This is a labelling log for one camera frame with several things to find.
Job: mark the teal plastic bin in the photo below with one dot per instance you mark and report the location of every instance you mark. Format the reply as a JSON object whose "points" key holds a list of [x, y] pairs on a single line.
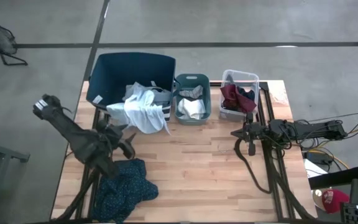
{"points": [[207, 93]]}

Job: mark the black desk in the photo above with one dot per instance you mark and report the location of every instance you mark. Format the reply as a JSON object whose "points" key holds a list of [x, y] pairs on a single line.
{"points": [[334, 179]]}

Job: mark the grey striped sock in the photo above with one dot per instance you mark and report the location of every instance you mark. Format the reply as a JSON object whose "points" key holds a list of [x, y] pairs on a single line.
{"points": [[191, 91]]}

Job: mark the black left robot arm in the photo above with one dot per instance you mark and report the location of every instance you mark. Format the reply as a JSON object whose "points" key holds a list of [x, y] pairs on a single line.
{"points": [[70, 133]]}

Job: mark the navy dotted cloth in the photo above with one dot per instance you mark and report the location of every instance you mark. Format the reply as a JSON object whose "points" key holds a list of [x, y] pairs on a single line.
{"points": [[123, 189]]}

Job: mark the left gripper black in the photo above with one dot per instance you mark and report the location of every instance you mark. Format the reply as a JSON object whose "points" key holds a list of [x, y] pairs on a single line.
{"points": [[112, 138]]}

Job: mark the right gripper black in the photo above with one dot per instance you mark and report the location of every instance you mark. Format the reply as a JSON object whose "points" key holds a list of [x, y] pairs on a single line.
{"points": [[252, 132]]}

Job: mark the black power adapter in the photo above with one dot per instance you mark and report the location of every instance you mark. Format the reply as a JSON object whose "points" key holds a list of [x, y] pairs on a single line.
{"points": [[319, 158]]}

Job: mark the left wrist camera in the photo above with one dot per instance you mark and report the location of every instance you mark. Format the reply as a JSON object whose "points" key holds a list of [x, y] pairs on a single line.
{"points": [[129, 151]]}

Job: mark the clear plastic box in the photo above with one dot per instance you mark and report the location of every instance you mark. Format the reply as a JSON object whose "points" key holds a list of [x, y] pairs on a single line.
{"points": [[244, 77]]}

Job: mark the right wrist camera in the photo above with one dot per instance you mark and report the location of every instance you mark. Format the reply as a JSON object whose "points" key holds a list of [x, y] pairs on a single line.
{"points": [[251, 149]]}

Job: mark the light blue shirt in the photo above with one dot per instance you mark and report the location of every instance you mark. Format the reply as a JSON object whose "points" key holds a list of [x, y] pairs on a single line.
{"points": [[141, 115]]}

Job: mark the navy white striped fabric basket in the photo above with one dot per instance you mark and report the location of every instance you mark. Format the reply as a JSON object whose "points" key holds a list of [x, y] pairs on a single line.
{"points": [[120, 71]]}

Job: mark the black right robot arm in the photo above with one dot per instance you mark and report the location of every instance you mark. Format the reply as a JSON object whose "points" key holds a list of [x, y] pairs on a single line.
{"points": [[309, 130]]}

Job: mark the white sock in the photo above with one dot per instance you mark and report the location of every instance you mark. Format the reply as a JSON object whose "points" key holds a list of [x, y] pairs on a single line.
{"points": [[199, 109], [186, 109]]}

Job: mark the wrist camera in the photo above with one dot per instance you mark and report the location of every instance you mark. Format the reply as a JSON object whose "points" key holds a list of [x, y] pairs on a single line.
{"points": [[251, 149], [129, 151]]}

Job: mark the white paper sheet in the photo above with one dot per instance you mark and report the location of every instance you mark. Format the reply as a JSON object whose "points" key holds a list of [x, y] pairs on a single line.
{"points": [[314, 170]]}

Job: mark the black aluminium frame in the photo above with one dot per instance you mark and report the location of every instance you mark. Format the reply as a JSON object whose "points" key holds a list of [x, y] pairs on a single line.
{"points": [[87, 186], [270, 168]]}

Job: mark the red cap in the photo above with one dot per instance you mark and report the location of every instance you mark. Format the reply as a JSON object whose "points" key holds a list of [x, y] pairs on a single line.
{"points": [[336, 200]]}

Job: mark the maroon cap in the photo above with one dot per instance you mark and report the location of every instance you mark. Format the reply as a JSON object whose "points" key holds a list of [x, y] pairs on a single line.
{"points": [[235, 99]]}

